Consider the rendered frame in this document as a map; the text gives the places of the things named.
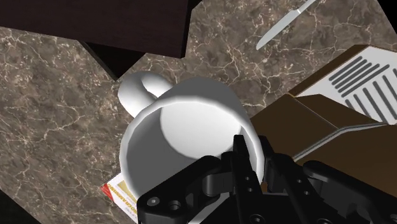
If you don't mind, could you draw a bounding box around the white mug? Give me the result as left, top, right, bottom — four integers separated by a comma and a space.
118, 71, 265, 224

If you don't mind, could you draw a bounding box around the dark wooden cabinet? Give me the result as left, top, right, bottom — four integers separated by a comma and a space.
0, 0, 190, 59

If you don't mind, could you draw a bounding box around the silver table knife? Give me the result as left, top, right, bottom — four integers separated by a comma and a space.
255, 0, 317, 51

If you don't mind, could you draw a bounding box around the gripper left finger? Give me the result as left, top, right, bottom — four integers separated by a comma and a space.
136, 134, 265, 224

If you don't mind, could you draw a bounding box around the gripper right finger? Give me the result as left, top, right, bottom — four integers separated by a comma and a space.
260, 135, 397, 224

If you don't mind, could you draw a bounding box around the white and red book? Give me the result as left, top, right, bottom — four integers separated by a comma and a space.
101, 172, 140, 223

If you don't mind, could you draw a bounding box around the brown box with grey vents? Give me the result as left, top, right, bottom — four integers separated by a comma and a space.
249, 44, 397, 199

